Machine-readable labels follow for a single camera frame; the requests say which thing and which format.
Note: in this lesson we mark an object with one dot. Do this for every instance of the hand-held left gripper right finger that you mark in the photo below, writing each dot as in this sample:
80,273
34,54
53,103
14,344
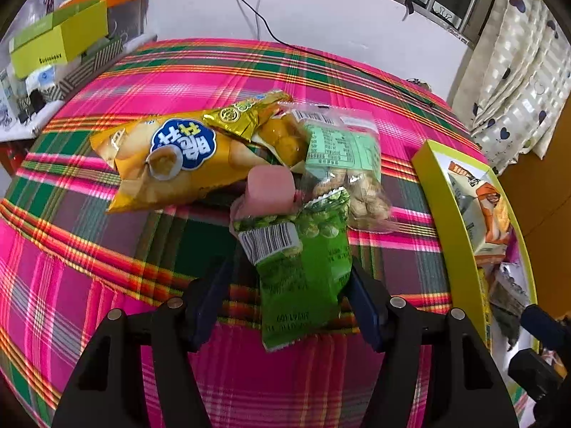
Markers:
363,307

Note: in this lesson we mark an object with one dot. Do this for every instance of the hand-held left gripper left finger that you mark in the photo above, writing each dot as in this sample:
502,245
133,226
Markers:
214,303

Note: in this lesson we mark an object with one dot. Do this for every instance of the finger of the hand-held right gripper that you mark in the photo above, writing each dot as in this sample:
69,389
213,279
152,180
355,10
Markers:
537,321
533,372

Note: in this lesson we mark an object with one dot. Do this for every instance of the grey snack packet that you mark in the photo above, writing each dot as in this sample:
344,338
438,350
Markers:
508,294

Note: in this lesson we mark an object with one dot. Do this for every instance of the green pea packet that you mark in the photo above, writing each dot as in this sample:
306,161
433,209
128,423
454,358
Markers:
303,285
330,214

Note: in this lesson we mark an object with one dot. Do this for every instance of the purple snack packet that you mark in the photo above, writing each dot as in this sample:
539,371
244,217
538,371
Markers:
513,249

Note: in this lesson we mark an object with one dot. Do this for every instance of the orange white snack packet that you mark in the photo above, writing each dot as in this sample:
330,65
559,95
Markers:
486,214

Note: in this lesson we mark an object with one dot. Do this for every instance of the pink sausage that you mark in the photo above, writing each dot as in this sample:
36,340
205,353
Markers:
267,187

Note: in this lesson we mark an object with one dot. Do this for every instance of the yellow-green cardboard box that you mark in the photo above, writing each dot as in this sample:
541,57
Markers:
439,196

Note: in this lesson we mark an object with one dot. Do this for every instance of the yellow chip bag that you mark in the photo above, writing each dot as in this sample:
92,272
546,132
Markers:
147,178

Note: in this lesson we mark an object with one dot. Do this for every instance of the clear peanut bag green label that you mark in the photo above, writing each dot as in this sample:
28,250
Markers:
343,151

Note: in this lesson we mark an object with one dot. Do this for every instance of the vacuum pack of braised eggs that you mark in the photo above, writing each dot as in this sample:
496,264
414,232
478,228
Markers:
285,142

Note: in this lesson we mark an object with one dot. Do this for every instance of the gold stick packet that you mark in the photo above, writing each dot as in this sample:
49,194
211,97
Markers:
236,116

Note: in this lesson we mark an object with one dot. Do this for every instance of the plaid tablecloth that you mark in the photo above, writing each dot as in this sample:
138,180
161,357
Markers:
134,254

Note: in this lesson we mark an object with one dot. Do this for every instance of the heart print curtain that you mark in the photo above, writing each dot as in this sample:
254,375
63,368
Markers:
522,76

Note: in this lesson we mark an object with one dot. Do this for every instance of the white side table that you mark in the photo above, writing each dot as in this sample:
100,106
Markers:
26,131

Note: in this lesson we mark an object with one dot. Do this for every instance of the striped box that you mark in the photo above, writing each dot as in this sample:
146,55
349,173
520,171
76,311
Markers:
84,71

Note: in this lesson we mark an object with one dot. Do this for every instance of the white blue packet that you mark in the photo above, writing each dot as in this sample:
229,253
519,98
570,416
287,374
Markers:
40,78

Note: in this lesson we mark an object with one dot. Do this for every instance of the metal window grille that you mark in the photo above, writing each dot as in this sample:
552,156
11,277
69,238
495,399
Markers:
459,35

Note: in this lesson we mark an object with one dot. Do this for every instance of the lime green box on shelf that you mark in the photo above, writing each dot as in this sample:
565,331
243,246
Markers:
49,53

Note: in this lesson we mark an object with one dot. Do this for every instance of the binder clip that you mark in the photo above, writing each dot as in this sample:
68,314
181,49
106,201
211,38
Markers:
446,15

